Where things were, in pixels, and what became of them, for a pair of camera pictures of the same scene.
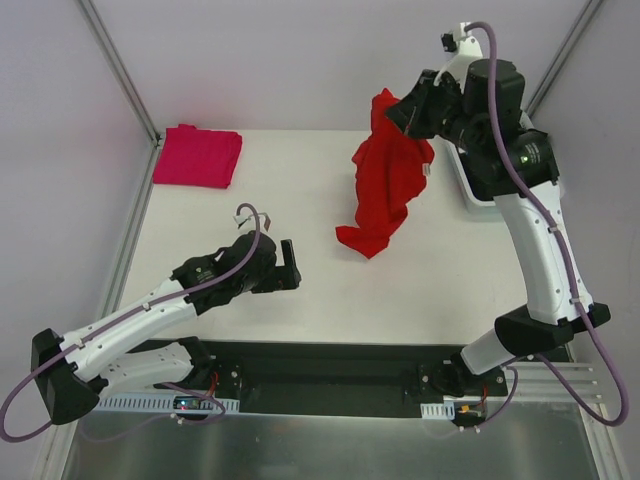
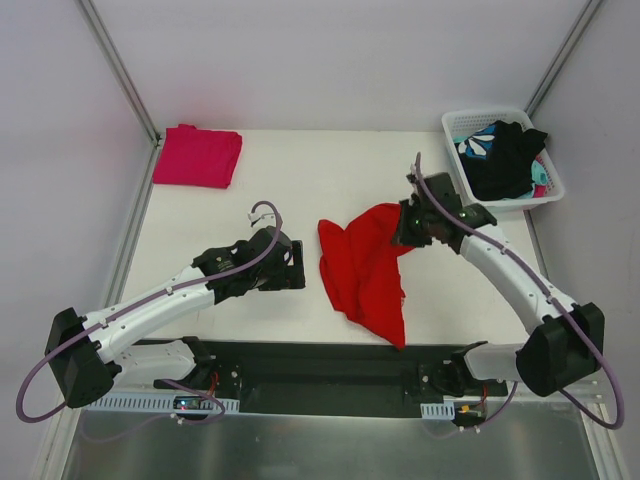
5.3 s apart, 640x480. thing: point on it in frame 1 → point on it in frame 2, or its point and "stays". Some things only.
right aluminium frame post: [581, 24] stays
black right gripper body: [420, 111] → [406, 230]
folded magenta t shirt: [191, 156] stays
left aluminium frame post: [98, 28] stays
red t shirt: [390, 168] → [361, 268]
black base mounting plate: [347, 377] stays
